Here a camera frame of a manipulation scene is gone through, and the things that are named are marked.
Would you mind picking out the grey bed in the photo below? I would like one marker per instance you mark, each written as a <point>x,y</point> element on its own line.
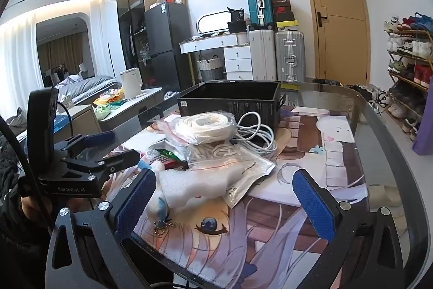
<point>88,86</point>

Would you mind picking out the black storage box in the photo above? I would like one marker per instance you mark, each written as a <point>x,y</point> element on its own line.
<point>230,97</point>

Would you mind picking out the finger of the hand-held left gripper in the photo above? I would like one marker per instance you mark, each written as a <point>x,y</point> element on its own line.
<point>115,158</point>
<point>99,139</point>

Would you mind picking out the silver suitcase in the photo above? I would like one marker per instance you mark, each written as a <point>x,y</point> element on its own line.
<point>290,55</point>

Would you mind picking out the person's left hand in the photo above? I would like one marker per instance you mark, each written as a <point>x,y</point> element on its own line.
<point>33,209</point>

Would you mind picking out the black red logo shoe box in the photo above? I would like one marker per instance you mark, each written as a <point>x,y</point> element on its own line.
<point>283,13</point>

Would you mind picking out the white printed pouch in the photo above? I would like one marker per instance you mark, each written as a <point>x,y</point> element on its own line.
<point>250,174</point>

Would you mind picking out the plain black shoe box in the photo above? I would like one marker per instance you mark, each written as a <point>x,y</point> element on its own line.
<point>281,2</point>

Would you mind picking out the black cat-ear bag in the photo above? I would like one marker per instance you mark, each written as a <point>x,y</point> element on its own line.
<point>236,18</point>

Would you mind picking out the wooden shoe rack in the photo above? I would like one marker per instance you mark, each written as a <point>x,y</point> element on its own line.
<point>406,86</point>

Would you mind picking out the beige low cabinet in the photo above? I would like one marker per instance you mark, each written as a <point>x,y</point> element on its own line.
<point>81,119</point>

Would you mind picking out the tan wooden door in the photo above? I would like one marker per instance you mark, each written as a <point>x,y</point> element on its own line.
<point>338,21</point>

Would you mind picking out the grey side table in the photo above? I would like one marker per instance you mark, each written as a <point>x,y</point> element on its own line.
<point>135,108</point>

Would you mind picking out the white vanity desk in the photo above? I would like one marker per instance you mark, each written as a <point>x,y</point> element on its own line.
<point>233,52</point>

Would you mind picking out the purple bag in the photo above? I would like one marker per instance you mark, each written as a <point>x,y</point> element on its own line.
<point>424,126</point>

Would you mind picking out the white electric kettle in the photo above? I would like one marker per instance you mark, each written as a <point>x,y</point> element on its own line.
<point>130,84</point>

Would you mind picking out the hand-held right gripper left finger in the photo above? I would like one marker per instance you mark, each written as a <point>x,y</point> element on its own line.
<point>135,204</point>

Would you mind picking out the yellow and black shoe box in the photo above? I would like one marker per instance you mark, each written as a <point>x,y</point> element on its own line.
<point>287,26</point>

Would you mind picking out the woven laundry basket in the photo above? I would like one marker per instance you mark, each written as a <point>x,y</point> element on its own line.
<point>209,69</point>

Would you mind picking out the white suitcase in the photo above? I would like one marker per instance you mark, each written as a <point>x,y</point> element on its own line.
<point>262,55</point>

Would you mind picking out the red and green packet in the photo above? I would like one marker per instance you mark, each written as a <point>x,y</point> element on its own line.
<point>165,158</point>

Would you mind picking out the clear zip bag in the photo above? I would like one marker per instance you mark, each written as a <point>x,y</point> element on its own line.
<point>209,155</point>

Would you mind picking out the dark glass wardrobe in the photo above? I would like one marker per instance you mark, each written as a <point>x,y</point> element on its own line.
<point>130,25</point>

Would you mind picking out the pile of floor shoes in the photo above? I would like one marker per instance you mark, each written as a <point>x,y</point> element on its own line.
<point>368,91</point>

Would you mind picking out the person's left forearm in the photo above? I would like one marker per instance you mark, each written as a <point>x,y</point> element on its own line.
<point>13,174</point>

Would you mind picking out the teal suitcase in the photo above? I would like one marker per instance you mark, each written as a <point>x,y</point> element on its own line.
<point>258,4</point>

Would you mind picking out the shoe rack with shoes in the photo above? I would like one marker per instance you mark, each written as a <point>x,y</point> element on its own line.
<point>409,48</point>

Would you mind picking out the black refrigerator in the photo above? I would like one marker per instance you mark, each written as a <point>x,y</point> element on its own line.
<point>167,45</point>

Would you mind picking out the oval vanity mirror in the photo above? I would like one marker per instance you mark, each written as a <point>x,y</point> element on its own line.
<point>213,21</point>

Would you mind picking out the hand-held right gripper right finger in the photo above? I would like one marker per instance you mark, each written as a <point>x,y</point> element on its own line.
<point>316,207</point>

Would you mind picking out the white curtain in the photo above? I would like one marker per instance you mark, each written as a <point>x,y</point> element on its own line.
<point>18,62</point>

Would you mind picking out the colourful snack packets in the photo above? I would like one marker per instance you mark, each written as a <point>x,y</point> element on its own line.
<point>108,102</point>

